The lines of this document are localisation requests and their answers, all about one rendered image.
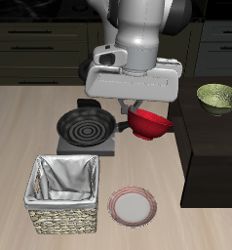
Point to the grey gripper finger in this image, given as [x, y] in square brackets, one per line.
[123, 107]
[136, 104]

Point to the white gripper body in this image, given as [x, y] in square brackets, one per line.
[131, 87]

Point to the red bowl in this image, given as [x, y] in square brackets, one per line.
[147, 125]

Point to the dark grey stove plate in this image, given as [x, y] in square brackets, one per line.
[88, 149]

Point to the green bowl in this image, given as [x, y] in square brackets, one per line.
[218, 99]

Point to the white plate with red rings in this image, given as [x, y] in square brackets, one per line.
[132, 206]

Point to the black frying pan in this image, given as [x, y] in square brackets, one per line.
[85, 127]

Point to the dark wooden cabinet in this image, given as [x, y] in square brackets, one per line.
[212, 153]

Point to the dark kitchen cupboards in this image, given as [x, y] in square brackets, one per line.
[40, 49]

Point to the wicker basket with white liner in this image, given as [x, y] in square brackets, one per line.
[62, 195]

